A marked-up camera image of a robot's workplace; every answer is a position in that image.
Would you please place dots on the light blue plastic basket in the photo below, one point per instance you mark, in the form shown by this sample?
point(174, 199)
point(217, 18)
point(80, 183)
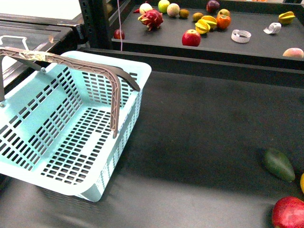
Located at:
point(55, 126)

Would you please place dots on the yellow mango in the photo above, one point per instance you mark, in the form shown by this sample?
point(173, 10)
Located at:
point(302, 182)

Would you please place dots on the green red mango fruit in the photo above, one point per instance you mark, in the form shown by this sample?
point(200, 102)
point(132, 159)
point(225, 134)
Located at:
point(224, 12)

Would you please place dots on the red apple on shelf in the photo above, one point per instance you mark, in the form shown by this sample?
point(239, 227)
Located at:
point(191, 38)

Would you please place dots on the small red fruit left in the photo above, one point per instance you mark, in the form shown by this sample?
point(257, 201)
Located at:
point(119, 34)

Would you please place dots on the pink dragon fruit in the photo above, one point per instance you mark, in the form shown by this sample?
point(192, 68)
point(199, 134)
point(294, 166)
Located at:
point(152, 19)

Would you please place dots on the yellow starfruit centre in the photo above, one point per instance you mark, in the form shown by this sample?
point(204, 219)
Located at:
point(205, 24)

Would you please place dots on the yellow starfruit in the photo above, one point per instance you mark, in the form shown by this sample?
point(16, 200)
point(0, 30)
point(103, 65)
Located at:
point(286, 18)
point(205, 24)

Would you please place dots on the brown kiwi left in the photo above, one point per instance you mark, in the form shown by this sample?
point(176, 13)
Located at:
point(184, 13)

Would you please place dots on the brown kiwi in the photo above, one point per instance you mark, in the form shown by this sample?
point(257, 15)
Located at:
point(184, 13)
point(197, 16)

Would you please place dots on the beige cantaloupe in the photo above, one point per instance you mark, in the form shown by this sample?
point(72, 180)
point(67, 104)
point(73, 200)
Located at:
point(173, 10)

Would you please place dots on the white round fruit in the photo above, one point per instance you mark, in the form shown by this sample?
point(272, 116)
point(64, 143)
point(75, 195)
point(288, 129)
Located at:
point(145, 7)

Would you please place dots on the brown kiwi right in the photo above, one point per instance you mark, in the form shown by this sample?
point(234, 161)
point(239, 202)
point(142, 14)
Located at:
point(197, 16)

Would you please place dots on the green apple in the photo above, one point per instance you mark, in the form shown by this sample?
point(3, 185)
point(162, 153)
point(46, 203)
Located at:
point(163, 5)

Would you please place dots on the orange persimmon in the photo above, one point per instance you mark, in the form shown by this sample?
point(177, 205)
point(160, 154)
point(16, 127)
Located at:
point(223, 22)

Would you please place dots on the dark purple fruit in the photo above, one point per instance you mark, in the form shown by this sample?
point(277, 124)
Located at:
point(212, 6)

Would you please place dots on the glass freezer lid far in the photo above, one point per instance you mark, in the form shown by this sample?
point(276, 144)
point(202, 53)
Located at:
point(55, 12)

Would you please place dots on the glass freezer lid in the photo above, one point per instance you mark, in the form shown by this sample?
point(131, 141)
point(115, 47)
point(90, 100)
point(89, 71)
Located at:
point(55, 12)
point(48, 38)

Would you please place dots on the green avocado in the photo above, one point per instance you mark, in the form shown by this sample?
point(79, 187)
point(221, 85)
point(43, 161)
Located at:
point(278, 164)

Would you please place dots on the glass freezer lid near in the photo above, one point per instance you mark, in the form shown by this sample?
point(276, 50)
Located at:
point(48, 38)

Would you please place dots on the white tape roll right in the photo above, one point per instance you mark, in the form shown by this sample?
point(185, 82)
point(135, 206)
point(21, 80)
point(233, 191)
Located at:
point(273, 28)

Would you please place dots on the peach at right edge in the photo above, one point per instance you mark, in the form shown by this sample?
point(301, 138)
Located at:
point(294, 52)

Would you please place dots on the yellow starfruit right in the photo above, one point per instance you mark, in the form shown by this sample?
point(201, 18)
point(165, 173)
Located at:
point(286, 18)

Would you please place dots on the red apple near right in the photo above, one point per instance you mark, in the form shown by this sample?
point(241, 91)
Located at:
point(288, 212)

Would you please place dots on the black shelf post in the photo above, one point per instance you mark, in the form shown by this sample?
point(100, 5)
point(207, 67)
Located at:
point(101, 18)

